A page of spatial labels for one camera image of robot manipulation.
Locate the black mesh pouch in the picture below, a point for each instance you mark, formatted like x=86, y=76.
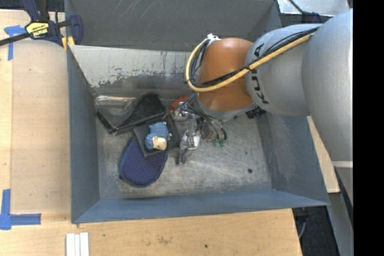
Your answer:
x=147, y=109

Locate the grey metal bin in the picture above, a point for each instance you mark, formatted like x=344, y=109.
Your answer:
x=216, y=171

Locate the pale wood board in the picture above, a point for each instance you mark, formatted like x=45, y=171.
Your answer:
x=39, y=129

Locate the dark blue dotted cloth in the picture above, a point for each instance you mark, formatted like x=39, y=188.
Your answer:
x=141, y=168

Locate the blue and cream toy animal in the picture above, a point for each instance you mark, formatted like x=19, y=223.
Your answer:
x=156, y=135

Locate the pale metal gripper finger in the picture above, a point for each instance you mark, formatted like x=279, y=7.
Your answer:
x=181, y=150
x=194, y=142

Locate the black flat square block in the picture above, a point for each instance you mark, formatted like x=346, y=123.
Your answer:
x=141, y=136

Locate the clear plastic packet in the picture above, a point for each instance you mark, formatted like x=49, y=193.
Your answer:
x=112, y=101

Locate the red round thing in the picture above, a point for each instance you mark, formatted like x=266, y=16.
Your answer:
x=177, y=102

